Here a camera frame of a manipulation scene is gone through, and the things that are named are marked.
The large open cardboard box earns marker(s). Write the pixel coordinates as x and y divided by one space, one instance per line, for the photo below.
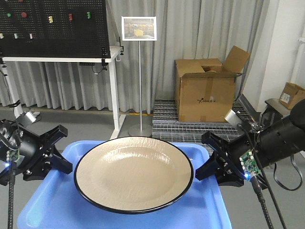
205 88

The blue plastic tray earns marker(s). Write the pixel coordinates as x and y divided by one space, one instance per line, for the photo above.
57 204

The green left circuit board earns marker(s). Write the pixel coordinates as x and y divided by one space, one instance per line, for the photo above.
12 156

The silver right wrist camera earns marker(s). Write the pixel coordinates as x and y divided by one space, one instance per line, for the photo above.
237 121

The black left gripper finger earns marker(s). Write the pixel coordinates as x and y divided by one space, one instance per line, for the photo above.
53 136
58 162

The small cardboard box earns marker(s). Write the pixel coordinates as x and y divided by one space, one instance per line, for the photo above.
291 95

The green circuit board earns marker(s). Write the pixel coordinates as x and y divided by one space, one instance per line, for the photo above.
12 156
249 165

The beige plate with black rim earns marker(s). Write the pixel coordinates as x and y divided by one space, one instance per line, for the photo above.
133 175

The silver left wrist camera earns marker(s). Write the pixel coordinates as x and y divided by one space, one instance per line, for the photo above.
26 119

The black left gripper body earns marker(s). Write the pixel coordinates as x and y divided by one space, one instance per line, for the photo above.
33 163

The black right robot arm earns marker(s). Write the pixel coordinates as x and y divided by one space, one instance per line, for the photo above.
276 142

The metal grate platform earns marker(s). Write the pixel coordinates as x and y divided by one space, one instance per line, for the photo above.
167 127

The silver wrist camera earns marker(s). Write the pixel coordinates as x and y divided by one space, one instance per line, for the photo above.
26 119
237 121

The black pegboard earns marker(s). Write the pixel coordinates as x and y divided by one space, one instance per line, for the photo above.
54 28

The sign stand with picture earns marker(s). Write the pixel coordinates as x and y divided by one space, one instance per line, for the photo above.
139 29

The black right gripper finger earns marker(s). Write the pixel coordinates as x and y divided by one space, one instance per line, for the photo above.
209 168
216 143

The green right circuit board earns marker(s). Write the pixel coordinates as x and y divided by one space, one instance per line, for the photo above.
249 165

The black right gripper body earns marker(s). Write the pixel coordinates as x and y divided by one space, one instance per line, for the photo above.
231 172

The grey curtain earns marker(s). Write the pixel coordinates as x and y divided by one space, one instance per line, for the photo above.
186 29

